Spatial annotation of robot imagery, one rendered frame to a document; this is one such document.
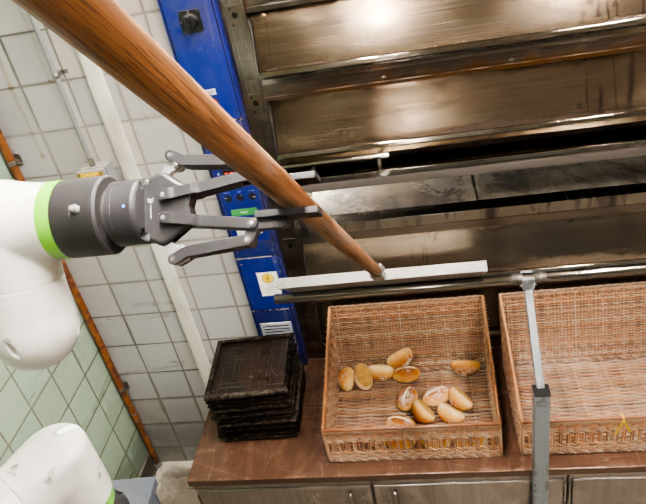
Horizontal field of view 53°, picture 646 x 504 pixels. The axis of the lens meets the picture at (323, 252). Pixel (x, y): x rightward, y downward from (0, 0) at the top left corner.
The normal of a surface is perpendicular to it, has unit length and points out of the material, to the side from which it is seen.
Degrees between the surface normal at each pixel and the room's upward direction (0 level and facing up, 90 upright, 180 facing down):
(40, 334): 72
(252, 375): 0
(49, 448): 7
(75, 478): 89
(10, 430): 90
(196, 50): 90
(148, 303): 90
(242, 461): 0
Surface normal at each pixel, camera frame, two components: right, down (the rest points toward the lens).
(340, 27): -0.14, 0.25
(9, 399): 0.98, -0.10
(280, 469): -0.18, -0.82
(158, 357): -0.09, 0.56
